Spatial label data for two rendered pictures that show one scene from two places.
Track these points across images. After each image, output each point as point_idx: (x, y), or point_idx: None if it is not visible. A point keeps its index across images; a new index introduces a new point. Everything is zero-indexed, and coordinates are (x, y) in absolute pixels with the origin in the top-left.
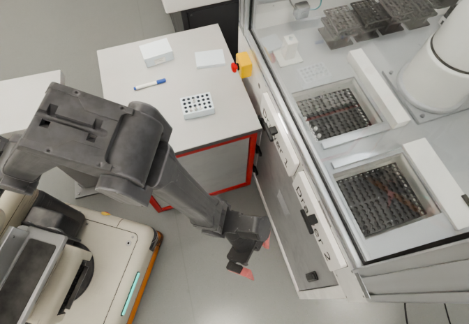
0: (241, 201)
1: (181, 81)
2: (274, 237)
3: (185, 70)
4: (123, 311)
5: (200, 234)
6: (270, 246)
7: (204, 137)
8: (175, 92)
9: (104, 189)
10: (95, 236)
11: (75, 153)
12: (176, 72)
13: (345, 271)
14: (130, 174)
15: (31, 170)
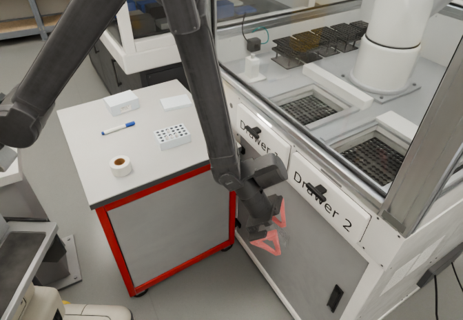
0: (228, 267)
1: (151, 122)
2: (275, 299)
3: (153, 114)
4: None
5: (187, 317)
6: (273, 310)
7: (184, 162)
8: (146, 131)
9: None
10: None
11: None
12: (145, 116)
13: (371, 227)
14: None
15: (56, 71)
